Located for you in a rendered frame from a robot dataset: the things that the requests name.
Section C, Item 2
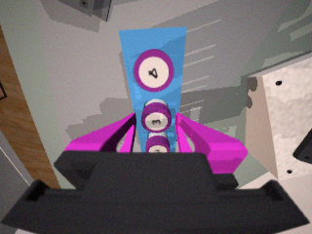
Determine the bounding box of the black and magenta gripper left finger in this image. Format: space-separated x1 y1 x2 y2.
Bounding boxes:
63 112 137 152

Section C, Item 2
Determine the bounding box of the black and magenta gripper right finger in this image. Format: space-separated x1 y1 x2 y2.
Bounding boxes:
175 112 248 174

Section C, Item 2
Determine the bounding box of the blue tube rack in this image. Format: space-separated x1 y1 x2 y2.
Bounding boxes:
119 26 186 152

